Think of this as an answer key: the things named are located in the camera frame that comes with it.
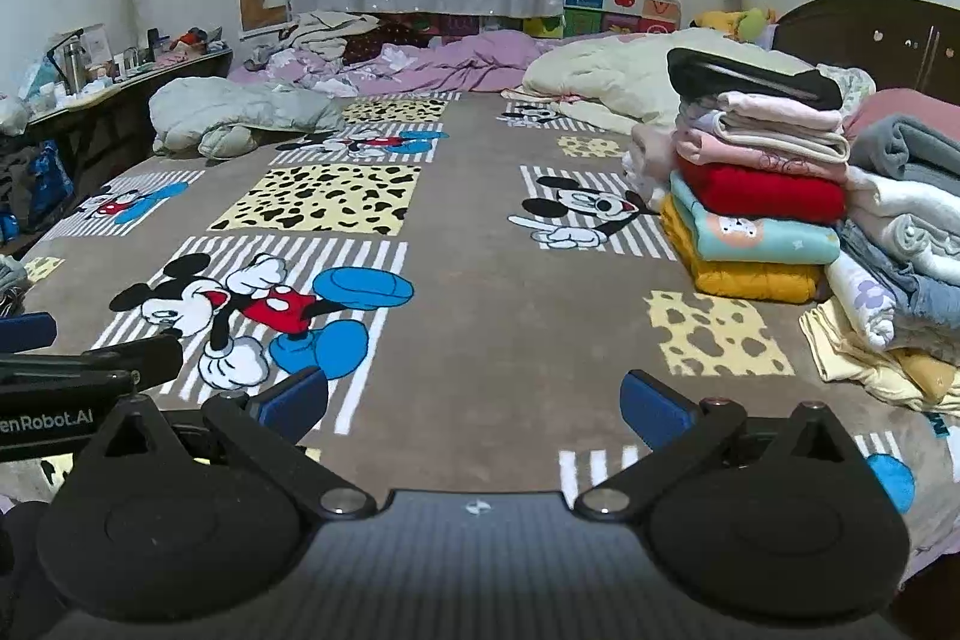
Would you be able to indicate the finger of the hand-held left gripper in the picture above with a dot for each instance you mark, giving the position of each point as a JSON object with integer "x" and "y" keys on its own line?
{"x": 150, "y": 359}
{"x": 26, "y": 331}

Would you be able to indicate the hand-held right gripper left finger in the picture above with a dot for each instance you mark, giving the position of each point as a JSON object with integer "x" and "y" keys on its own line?
{"x": 292, "y": 400}

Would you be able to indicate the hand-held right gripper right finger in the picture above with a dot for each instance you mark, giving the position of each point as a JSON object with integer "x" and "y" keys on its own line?
{"x": 656, "y": 411}

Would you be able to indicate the dark clothes heap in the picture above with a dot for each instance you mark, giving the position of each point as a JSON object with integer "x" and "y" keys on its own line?
{"x": 15, "y": 175}

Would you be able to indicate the stack of colourful folded clothes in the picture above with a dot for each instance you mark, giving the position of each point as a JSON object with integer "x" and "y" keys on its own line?
{"x": 757, "y": 190}

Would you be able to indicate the pile of pale folded clothes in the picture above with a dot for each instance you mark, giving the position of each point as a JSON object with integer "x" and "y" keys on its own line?
{"x": 900, "y": 212}

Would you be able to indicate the white crumpled clothes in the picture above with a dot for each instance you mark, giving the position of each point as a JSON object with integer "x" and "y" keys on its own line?
{"x": 322, "y": 33}

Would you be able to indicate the grey cloth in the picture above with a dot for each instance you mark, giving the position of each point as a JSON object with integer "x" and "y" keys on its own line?
{"x": 11, "y": 280}

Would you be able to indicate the blue bag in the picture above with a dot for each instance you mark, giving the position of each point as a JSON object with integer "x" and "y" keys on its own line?
{"x": 52, "y": 183}

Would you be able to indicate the cartoon mouse printed blanket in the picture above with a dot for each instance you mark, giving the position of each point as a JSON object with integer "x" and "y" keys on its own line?
{"x": 465, "y": 310}

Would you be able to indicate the pale pink folded garment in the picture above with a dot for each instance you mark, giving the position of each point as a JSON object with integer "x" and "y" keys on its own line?
{"x": 645, "y": 160}

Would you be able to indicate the grey-green padded jacket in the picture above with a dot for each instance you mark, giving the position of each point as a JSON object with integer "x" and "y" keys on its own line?
{"x": 225, "y": 111}

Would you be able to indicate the steel thermos flask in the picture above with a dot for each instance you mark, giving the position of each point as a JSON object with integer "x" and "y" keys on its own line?
{"x": 73, "y": 66}

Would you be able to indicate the dark desk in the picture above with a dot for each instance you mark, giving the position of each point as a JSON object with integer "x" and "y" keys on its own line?
{"x": 135, "y": 85}

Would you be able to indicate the cream quilt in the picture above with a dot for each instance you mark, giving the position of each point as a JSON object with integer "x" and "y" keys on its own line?
{"x": 600, "y": 70}

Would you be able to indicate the dark red patterned quilt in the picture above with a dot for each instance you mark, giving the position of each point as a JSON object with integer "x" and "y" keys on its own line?
{"x": 390, "y": 40}

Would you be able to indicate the purple quilt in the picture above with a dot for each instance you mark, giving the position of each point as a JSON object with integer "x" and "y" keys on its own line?
{"x": 465, "y": 59}

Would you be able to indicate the yellow plush toy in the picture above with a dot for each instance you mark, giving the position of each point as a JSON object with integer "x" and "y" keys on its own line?
{"x": 739, "y": 21}

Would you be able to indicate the colourful foam play mat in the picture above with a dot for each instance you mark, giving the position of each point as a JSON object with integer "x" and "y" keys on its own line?
{"x": 622, "y": 10}

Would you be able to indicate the dark wooden headboard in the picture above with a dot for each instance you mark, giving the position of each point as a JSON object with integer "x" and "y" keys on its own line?
{"x": 862, "y": 40}

